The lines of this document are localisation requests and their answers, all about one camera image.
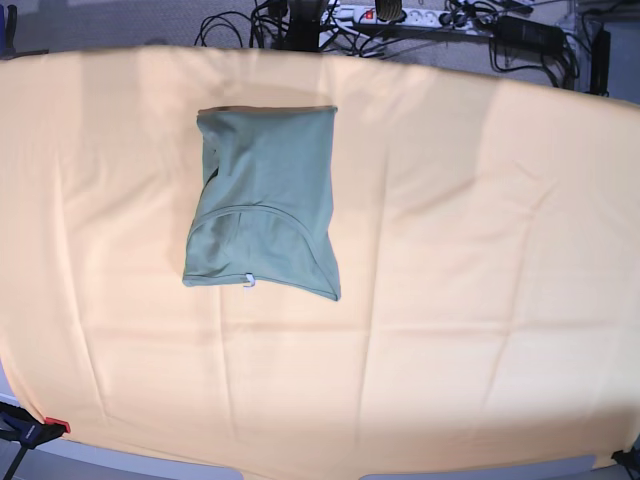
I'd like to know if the green T-shirt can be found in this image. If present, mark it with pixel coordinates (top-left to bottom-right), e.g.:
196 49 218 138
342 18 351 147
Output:
182 105 341 301

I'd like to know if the yellow table cloth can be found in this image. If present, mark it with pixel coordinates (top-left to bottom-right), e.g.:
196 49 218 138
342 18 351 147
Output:
1 46 639 479

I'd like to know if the white power strip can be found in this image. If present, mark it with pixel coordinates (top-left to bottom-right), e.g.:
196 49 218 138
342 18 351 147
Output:
332 4 473 31

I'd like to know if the black power adapter brick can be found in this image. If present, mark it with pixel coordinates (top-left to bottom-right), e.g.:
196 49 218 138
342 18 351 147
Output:
494 16 565 55

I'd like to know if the black box right background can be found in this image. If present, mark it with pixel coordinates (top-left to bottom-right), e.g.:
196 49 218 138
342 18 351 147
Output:
589 29 611 96

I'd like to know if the blue red clamp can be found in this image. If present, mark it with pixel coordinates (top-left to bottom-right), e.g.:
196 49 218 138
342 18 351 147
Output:
1 402 71 480

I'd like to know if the black clamp right corner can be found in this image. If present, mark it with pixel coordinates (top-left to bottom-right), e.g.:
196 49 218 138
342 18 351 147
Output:
611 447 640 472

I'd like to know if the black table leg post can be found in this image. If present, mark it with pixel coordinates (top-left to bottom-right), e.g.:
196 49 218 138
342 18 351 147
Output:
284 0 324 53

